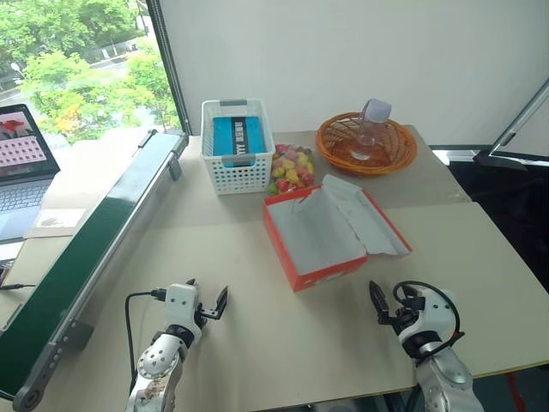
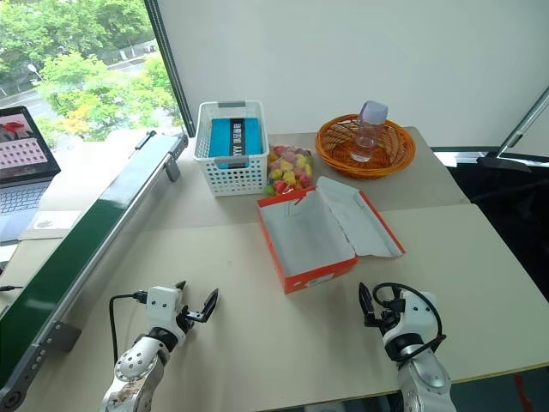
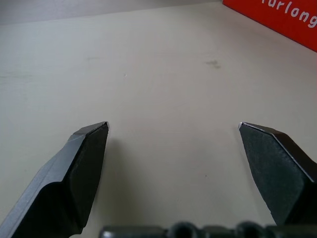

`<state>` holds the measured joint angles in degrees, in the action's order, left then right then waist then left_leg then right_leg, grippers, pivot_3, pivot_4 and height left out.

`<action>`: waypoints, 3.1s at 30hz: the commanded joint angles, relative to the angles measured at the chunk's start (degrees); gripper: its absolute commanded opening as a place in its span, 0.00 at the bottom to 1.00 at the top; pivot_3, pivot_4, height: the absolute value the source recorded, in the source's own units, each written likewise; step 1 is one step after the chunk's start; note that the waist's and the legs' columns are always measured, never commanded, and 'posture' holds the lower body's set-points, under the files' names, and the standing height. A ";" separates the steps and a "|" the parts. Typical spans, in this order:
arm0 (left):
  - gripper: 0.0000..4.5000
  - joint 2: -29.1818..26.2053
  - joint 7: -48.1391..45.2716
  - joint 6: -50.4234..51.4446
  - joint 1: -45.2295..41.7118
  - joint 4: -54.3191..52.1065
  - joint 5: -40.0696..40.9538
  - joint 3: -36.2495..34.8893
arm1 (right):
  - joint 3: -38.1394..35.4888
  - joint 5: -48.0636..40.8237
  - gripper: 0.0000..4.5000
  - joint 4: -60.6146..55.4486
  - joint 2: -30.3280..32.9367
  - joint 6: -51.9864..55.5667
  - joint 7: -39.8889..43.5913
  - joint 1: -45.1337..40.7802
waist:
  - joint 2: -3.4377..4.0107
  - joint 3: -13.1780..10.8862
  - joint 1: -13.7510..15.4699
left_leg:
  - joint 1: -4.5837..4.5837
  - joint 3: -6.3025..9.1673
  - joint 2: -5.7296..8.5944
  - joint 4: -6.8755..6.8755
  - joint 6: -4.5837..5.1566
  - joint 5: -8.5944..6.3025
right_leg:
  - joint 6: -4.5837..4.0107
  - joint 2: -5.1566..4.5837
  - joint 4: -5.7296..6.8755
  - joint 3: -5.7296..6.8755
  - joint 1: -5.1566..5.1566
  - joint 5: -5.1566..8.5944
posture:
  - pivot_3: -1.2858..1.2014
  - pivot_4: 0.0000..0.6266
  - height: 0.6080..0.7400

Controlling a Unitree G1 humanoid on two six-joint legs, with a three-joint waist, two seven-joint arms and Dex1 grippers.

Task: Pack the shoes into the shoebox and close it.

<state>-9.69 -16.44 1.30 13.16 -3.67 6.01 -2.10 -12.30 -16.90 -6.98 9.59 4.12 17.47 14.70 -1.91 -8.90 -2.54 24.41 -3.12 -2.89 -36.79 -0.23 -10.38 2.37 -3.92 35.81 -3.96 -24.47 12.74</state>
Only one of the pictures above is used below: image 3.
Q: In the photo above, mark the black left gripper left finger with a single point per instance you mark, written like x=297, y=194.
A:
x=64, y=178

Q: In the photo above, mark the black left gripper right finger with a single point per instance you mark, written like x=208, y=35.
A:
x=280, y=173

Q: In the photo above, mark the red box with white lettering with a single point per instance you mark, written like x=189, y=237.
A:
x=277, y=19

